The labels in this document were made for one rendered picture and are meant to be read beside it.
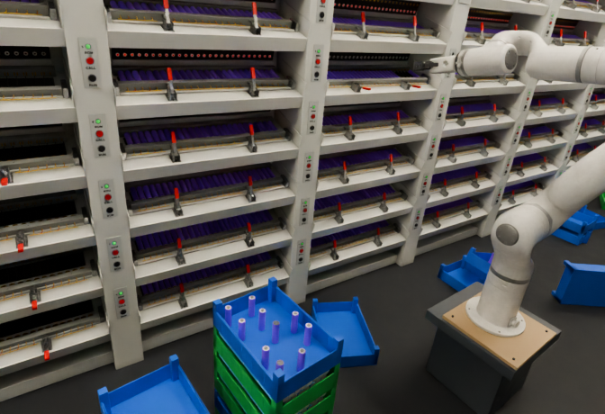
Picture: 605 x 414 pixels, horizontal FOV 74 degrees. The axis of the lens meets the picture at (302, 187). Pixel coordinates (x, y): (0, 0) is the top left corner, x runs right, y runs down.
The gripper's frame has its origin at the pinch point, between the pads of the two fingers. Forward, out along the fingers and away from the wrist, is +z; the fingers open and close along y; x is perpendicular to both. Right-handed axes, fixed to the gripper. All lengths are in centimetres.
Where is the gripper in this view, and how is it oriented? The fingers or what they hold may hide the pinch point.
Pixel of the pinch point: (425, 66)
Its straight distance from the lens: 155.4
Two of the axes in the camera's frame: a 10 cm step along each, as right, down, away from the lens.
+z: -5.4, -1.8, 8.2
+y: 8.4, -1.6, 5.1
